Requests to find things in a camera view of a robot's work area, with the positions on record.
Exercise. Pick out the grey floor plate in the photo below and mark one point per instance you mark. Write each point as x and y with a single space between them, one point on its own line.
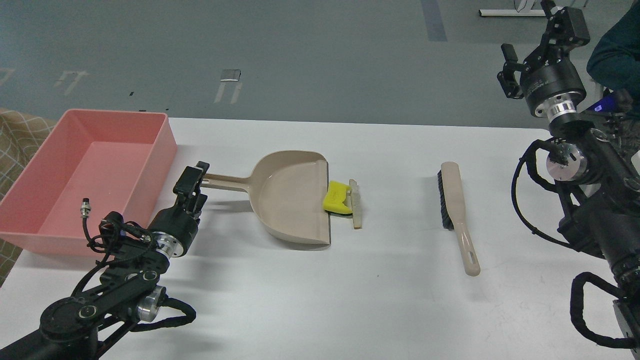
230 75

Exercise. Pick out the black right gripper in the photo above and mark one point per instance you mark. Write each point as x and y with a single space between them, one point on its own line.
549 81

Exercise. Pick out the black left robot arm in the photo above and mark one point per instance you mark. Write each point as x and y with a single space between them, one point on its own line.
121 294

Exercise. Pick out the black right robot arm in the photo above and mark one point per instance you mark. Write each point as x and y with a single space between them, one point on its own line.
597 188

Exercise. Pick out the patterned beige cloth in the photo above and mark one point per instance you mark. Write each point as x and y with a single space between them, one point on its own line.
21 136

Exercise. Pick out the pink plastic bin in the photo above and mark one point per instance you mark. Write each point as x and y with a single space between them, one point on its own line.
119 160

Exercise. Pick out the beige plastic dustpan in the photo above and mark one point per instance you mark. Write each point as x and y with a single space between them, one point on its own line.
286 191

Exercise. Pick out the person in teal sweater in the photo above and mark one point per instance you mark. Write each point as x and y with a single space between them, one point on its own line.
615 60

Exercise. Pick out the yellow green sponge piece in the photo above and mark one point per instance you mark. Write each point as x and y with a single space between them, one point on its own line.
335 198

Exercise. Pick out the beige hand brush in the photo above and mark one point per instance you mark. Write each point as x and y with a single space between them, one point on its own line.
454 215

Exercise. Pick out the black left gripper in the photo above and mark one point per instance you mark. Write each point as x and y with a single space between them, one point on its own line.
175 228

